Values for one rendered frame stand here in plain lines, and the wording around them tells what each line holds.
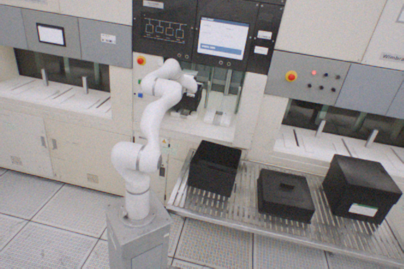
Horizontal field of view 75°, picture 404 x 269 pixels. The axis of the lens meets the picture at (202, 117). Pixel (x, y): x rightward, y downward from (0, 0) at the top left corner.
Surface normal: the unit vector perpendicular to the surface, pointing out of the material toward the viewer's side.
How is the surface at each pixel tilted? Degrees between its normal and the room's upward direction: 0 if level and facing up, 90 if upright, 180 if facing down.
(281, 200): 0
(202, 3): 90
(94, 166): 90
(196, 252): 0
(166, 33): 90
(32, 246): 0
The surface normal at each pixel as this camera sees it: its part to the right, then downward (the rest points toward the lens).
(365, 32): -0.18, 0.45
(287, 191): 0.12, -0.87
